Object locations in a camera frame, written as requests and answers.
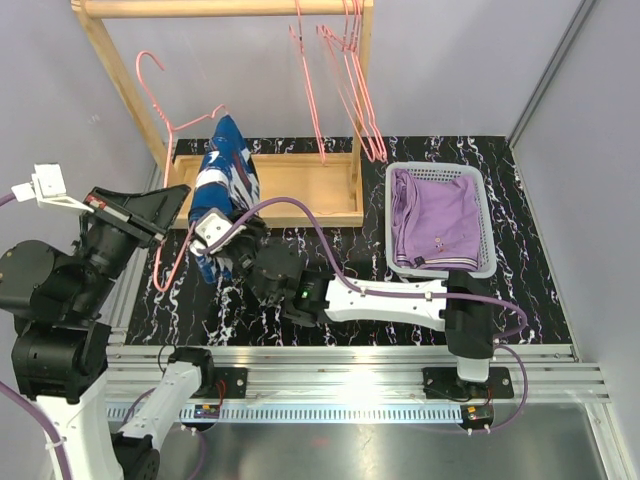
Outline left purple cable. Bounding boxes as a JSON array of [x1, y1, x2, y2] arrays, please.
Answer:
[[0, 194, 71, 480]]

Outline purple trousers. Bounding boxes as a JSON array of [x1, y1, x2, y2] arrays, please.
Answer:
[[390, 169, 481, 271]]

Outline wooden clothes rack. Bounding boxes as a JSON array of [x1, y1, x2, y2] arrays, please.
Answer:
[[70, 1, 374, 227]]

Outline aluminium mounting rail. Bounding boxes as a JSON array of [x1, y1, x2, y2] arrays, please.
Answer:
[[104, 342, 612, 426]]

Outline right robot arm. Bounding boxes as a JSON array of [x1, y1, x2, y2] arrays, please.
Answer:
[[197, 209, 513, 402]]

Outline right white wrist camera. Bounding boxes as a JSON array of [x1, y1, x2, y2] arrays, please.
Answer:
[[190, 208, 246, 256]]

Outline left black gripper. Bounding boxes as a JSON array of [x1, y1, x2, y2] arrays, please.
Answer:
[[67, 181, 190, 317]]

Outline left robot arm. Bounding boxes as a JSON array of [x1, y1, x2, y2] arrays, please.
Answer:
[[1, 185, 217, 479]]

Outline pink hanger with blue trousers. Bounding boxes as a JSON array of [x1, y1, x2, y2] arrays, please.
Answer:
[[135, 50, 227, 293]]

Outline white plastic basket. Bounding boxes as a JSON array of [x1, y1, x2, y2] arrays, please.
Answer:
[[384, 162, 497, 279]]

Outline blue patterned trousers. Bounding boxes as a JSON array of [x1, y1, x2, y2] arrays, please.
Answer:
[[188, 115, 260, 284]]

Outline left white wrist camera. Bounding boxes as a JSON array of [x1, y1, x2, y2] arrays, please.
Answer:
[[11, 163, 94, 213]]

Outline pink hanger with purple trousers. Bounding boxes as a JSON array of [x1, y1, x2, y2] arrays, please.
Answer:
[[289, 0, 327, 166]]

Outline pink empty wire hanger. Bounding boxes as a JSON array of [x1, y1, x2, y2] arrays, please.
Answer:
[[316, 25, 359, 141]]

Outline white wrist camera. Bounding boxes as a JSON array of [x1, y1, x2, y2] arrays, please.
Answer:
[[190, 208, 246, 256], [11, 163, 94, 213]]

